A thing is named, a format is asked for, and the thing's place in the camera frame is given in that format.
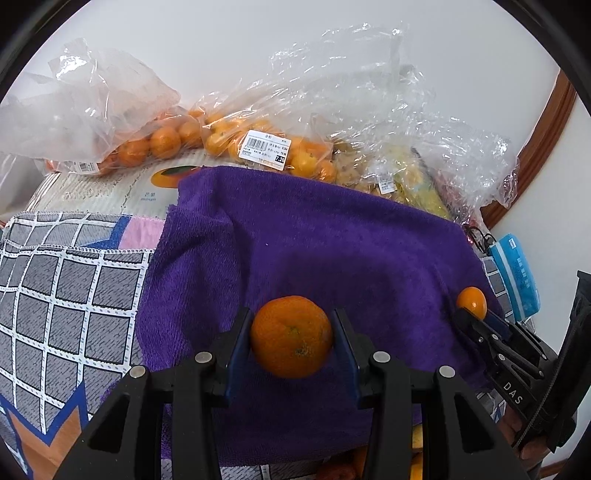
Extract purple towel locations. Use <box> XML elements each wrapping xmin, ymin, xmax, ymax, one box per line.
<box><xmin>99</xmin><ymin>166</ymin><xmax>504</xmax><ymax>467</ymax></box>

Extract cardboard box with mango print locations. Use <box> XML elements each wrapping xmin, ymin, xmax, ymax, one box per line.
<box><xmin>25</xmin><ymin>164</ymin><xmax>204</xmax><ymax>222</ymax></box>

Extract small mandarin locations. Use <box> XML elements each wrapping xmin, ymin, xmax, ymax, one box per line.
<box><xmin>456</xmin><ymin>286</ymin><xmax>488</xmax><ymax>320</ymax></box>

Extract clear plastic bag of mandarins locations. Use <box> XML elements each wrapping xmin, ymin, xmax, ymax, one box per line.
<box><xmin>0</xmin><ymin>39</ymin><xmax>206</xmax><ymax>177</ymax></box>

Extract large orange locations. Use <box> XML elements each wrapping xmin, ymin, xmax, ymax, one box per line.
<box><xmin>250</xmin><ymin>296</ymin><xmax>335</xmax><ymax>380</ymax></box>

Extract blue tissue packet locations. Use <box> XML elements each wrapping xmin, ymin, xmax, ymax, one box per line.
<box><xmin>489</xmin><ymin>234</ymin><xmax>542</xmax><ymax>322</ymax></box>

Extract brown wooden trim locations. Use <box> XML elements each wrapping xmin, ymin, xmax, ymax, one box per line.
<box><xmin>538</xmin><ymin>462</ymin><xmax>575</xmax><ymax>480</ymax></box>
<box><xmin>480</xmin><ymin>69</ymin><xmax>578</xmax><ymax>232</ymax></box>

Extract labelled plastic bag of mandarins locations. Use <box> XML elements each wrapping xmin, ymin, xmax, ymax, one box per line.
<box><xmin>185</xmin><ymin>28</ymin><xmax>435</xmax><ymax>185</ymax></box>

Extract small red black object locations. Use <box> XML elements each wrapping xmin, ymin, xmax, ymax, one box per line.
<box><xmin>464</xmin><ymin>225</ymin><xmax>497</xmax><ymax>254</ymax></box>

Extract white plastic bag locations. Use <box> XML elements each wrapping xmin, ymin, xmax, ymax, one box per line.
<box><xmin>0</xmin><ymin>152</ymin><xmax>51</xmax><ymax>222</ymax></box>

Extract small red fruit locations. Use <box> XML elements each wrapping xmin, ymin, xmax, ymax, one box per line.
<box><xmin>316</xmin><ymin>459</ymin><xmax>358</xmax><ymax>480</ymax></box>

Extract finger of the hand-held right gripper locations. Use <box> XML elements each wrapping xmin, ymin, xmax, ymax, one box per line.
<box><xmin>455</xmin><ymin>308</ymin><xmax>502</xmax><ymax>358</ymax></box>
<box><xmin>485</xmin><ymin>310</ymin><xmax>550</xmax><ymax>365</ymax></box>

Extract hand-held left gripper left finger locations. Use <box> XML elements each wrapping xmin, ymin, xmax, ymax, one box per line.
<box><xmin>53</xmin><ymin>307</ymin><xmax>254</xmax><ymax>480</ymax></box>

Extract plastic bag of red fruit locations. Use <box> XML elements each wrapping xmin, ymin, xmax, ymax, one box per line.
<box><xmin>434</xmin><ymin>168</ymin><xmax>488</xmax><ymax>224</ymax></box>

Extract person's right hand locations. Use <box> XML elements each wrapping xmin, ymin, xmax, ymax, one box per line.
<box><xmin>501</xmin><ymin>408</ymin><xmax>555</xmax><ymax>480</ymax></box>

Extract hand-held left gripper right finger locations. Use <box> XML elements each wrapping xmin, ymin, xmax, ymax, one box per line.
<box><xmin>333</xmin><ymin>307</ymin><xmax>529</xmax><ymax>480</ymax></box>

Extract plastic bag of yellow fruit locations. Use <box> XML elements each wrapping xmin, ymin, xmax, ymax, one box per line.
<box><xmin>379</xmin><ymin>115</ymin><xmax>520</xmax><ymax>221</ymax></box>

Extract plastic bag of tan fruits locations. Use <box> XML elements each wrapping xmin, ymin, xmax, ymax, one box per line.
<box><xmin>330</xmin><ymin>117</ymin><xmax>402</xmax><ymax>201</ymax></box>

